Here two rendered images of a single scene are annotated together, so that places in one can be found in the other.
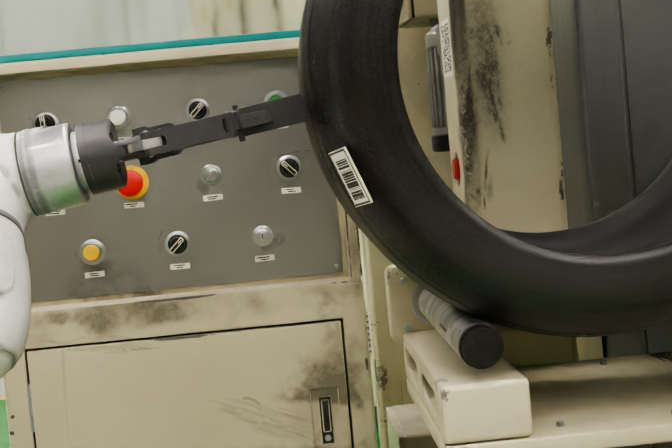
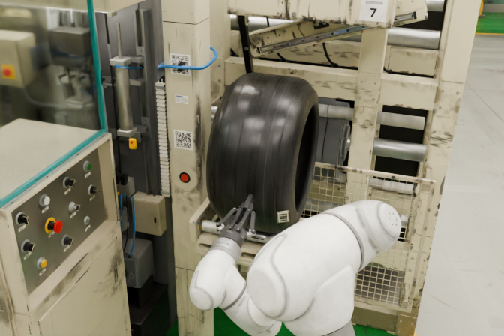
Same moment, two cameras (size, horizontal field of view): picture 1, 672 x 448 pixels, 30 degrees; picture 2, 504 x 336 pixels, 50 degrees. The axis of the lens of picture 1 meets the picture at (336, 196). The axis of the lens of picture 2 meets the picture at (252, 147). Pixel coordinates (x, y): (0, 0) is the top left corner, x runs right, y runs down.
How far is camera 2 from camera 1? 1.92 m
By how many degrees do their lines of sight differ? 71
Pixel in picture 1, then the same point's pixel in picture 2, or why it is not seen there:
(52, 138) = (235, 247)
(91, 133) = (238, 238)
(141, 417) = (74, 315)
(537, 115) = not seen: hidden behind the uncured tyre
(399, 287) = (196, 226)
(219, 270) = (76, 241)
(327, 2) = (282, 172)
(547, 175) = not seen: hidden behind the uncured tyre
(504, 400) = not seen: hidden behind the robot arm
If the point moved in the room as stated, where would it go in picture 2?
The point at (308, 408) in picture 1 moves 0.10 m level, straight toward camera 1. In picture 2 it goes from (112, 274) to (135, 279)
